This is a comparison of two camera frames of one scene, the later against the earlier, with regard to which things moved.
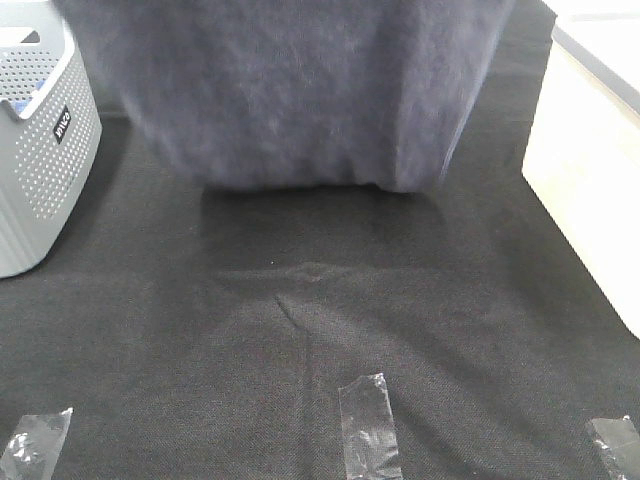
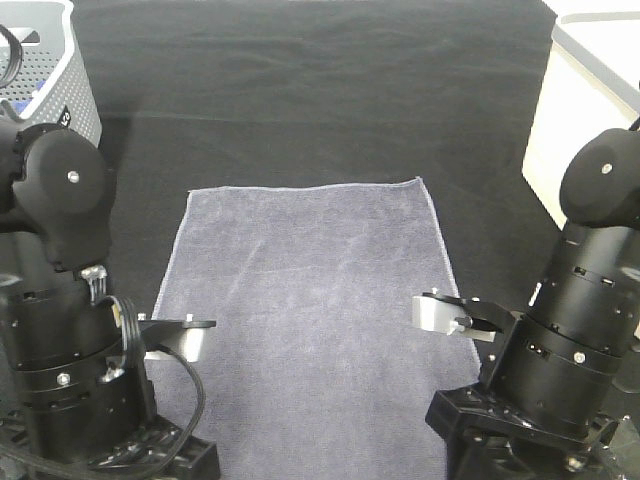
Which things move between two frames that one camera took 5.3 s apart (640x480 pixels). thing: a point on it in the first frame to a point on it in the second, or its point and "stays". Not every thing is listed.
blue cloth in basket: [20, 105] stays
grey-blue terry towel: [299, 94] to [313, 370]
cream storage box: [583, 153] stays
